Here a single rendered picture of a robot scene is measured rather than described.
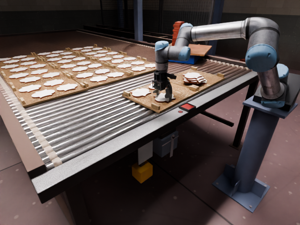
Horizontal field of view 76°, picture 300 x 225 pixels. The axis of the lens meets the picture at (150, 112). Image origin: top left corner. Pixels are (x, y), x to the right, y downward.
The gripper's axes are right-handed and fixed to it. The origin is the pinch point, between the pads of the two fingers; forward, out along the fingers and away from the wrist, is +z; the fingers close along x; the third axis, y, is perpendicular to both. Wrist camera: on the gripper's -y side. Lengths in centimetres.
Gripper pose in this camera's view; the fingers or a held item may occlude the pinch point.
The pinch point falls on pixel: (164, 97)
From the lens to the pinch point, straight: 125.2
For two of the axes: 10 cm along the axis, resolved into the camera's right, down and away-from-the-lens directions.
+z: 0.4, 8.4, 5.4
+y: -7.0, 4.1, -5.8
